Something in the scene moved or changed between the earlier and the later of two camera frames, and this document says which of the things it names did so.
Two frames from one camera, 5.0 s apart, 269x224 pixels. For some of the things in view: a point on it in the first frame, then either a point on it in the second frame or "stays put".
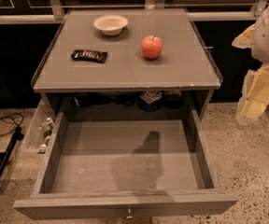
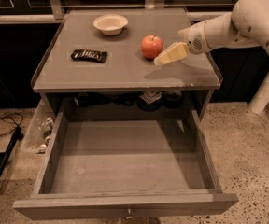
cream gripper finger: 261,87 -> 195,39
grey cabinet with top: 127,60 stays put
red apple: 151,47 stays put
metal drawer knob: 129,217 stays put
